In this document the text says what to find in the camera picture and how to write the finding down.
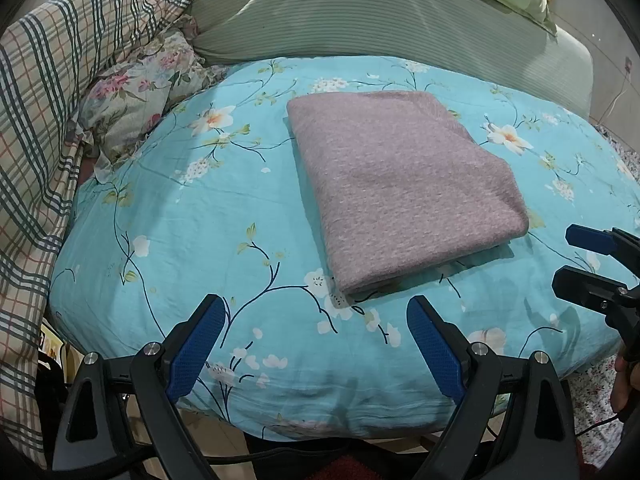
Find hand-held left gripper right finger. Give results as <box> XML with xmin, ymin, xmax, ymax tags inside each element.
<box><xmin>406</xmin><ymin>295</ymin><xmax>583</xmax><ymax>480</ymax></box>

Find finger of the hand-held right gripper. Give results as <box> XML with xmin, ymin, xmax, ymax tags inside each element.
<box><xmin>552</xmin><ymin>265</ymin><xmax>640</xmax><ymax>318</ymax></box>
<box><xmin>565</xmin><ymin>224</ymin><xmax>640</xmax><ymax>262</ymax></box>

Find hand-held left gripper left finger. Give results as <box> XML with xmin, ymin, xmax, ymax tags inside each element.
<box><xmin>50</xmin><ymin>294</ymin><xmax>227</xmax><ymax>480</ymax></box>

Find mauve knit sweater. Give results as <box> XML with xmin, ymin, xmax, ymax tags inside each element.
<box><xmin>286</xmin><ymin>90</ymin><xmax>530</xmax><ymax>298</ymax></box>

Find person's right hand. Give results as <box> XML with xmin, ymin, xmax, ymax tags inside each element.
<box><xmin>610</xmin><ymin>350</ymin><xmax>640</xmax><ymax>416</ymax></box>

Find floral floor rug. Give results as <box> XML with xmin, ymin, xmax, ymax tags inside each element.
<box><xmin>567</xmin><ymin>350</ymin><xmax>640</xmax><ymax>466</ymax></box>

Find blue floral bed cover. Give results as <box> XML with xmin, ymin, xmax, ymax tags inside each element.
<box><xmin>47</xmin><ymin>55</ymin><xmax>640</xmax><ymax>443</ymax></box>

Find red cloth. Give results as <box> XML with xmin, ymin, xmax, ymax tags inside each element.
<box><xmin>300</xmin><ymin>452</ymin><xmax>431</xmax><ymax>480</ymax></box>

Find floral print pillow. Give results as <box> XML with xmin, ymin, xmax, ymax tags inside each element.
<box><xmin>75</xmin><ymin>30</ymin><xmax>231</xmax><ymax>183</ymax></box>

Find plaid blanket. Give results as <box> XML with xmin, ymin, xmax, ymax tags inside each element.
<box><xmin>0</xmin><ymin>0</ymin><xmax>231</xmax><ymax>471</ymax></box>

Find green striped bolster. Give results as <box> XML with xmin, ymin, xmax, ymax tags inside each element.
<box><xmin>190</xmin><ymin>0</ymin><xmax>596</xmax><ymax>118</ymax></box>

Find white wall cable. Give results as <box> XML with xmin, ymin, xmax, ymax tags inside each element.
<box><xmin>597</xmin><ymin>67</ymin><xmax>638</xmax><ymax>126</ymax></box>

